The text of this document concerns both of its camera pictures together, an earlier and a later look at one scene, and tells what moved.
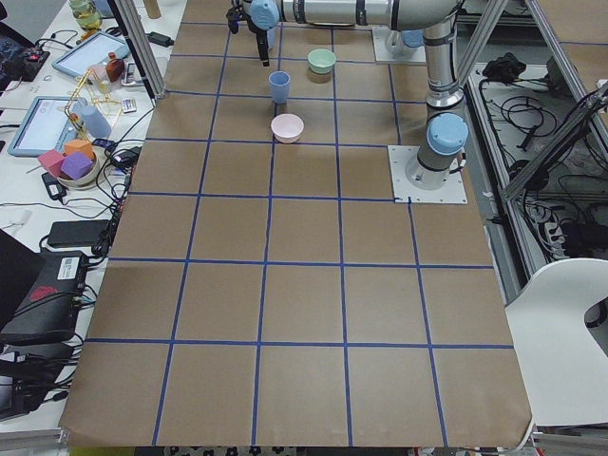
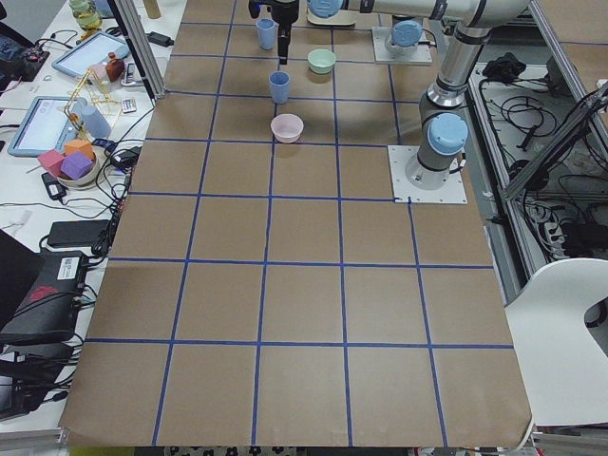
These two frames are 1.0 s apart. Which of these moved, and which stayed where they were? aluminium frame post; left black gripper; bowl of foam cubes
Moved: left black gripper
Stayed: aluminium frame post; bowl of foam cubes
